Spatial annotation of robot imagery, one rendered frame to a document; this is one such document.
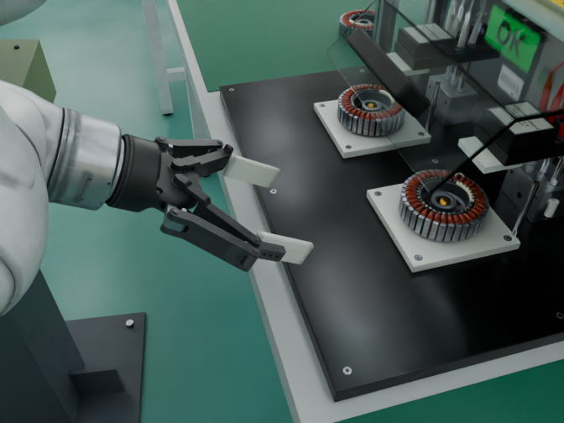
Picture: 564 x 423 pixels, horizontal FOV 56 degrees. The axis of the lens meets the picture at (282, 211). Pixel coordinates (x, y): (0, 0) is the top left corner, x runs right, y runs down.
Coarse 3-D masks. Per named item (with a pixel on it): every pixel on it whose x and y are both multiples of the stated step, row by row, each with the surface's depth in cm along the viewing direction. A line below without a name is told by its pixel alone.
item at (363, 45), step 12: (360, 36) 48; (360, 48) 47; (372, 48) 46; (372, 60) 45; (384, 60) 44; (372, 72) 45; (384, 72) 44; (396, 72) 43; (384, 84) 43; (396, 84) 42; (408, 84) 41; (396, 96) 42; (408, 96) 42; (420, 96) 42; (408, 108) 43; (420, 108) 43
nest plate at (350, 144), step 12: (324, 108) 91; (336, 108) 91; (360, 108) 91; (324, 120) 88; (336, 120) 88; (336, 132) 86; (348, 132) 86; (336, 144) 85; (348, 144) 83; (360, 144) 83; (372, 144) 83; (384, 144) 83; (348, 156) 82
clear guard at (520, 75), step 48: (384, 0) 53; (432, 0) 53; (480, 0) 53; (528, 0) 53; (336, 48) 56; (384, 48) 50; (432, 48) 46; (480, 48) 45; (528, 48) 45; (384, 96) 48; (432, 96) 44; (480, 96) 40; (528, 96) 39; (432, 144) 42; (480, 144) 38; (432, 192) 40
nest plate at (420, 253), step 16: (368, 192) 75; (384, 192) 75; (400, 192) 75; (384, 208) 72; (384, 224) 71; (400, 224) 70; (496, 224) 70; (400, 240) 68; (416, 240) 68; (432, 240) 68; (464, 240) 68; (480, 240) 68; (496, 240) 68; (512, 240) 68; (416, 256) 66; (432, 256) 66; (448, 256) 66; (464, 256) 66; (480, 256) 67
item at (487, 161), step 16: (512, 128) 62; (528, 128) 62; (544, 128) 62; (496, 144) 64; (512, 144) 61; (528, 144) 62; (544, 144) 63; (560, 144) 63; (480, 160) 64; (496, 160) 64; (512, 160) 63; (528, 160) 63; (544, 160) 70; (560, 160) 67; (560, 176) 69
